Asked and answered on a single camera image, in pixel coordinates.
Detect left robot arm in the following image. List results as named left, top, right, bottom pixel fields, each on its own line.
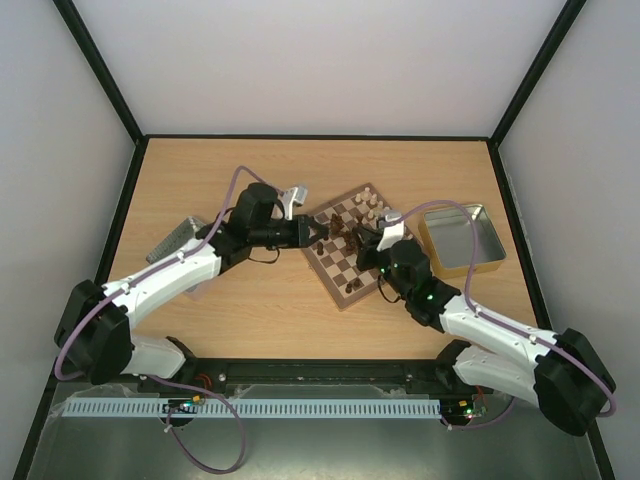
left=54, top=183, right=329, bottom=385

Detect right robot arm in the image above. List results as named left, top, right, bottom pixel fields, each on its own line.
left=354, top=227, right=616, bottom=436

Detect pile of dark chess pieces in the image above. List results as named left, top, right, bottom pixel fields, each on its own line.
left=329, top=213, right=364, bottom=254

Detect wooden chess board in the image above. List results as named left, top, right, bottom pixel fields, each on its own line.
left=303, top=183, right=391, bottom=311

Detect white chess piece row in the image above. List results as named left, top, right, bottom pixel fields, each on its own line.
left=354, top=186, right=390, bottom=224

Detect gold tin box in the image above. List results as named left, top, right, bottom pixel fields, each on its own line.
left=419, top=204, right=507, bottom=279

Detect silver tin lid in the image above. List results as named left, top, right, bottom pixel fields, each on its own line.
left=146, top=216, right=205, bottom=265

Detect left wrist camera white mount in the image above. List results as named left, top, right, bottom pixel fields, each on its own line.
left=281, top=184, right=308, bottom=220

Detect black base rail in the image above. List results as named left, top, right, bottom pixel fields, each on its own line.
left=192, top=358, right=452, bottom=395

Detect light blue cable duct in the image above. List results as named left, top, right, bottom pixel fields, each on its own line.
left=62, top=398, right=441, bottom=419

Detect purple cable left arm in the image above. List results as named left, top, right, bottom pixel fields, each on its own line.
left=54, top=165, right=247, bottom=474

